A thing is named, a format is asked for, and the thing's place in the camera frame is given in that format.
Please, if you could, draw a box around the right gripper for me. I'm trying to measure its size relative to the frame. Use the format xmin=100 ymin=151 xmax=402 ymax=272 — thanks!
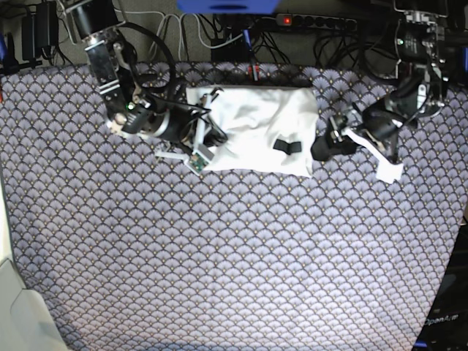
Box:
xmin=167 ymin=87 xmax=228 ymax=148

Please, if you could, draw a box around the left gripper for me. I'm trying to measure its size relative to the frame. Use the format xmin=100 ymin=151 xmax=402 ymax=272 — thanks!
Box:
xmin=273 ymin=107 xmax=399 ymax=161

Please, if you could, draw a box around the white printed T-shirt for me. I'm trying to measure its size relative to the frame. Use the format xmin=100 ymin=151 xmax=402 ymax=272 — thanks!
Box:
xmin=207 ymin=86 xmax=319 ymax=178

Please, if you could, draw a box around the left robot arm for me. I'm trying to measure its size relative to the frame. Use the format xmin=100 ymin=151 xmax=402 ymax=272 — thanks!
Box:
xmin=311 ymin=1 xmax=467 ymax=163

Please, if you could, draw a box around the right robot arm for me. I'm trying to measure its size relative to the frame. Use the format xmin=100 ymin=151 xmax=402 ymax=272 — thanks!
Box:
xmin=58 ymin=1 xmax=227 ymax=148

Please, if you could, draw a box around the red and black clamp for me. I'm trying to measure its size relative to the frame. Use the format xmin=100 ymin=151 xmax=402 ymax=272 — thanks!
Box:
xmin=247 ymin=62 xmax=260 ymax=83

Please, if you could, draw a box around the blue box at top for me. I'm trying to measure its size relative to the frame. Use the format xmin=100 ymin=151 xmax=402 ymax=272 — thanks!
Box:
xmin=177 ymin=0 xmax=279 ymax=14

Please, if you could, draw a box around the black power strip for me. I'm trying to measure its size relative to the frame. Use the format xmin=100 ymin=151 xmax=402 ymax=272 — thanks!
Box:
xmin=276 ymin=13 xmax=358 ymax=31

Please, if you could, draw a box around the patterned grey table cloth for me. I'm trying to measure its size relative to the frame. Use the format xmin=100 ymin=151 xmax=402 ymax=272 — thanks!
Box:
xmin=1 ymin=67 xmax=467 ymax=350

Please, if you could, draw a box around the black power adapter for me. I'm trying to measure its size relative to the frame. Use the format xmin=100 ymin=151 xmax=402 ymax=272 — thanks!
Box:
xmin=21 ymin=1 xmax=59 ymax=61

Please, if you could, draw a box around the grey plastic bin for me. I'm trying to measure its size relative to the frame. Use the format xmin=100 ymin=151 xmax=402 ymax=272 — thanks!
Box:
xmin=1 ymin=259 xmax=68 ymax=350

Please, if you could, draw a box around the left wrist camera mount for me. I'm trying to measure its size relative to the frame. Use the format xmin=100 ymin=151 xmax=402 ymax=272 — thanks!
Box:
xmin=342 ymin=127 xmax=404 ymax=184

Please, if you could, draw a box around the white cable bundle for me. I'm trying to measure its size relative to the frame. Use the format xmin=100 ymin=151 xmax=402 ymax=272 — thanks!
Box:
xmin=120 ymin=9 xmax=246 ymax=63

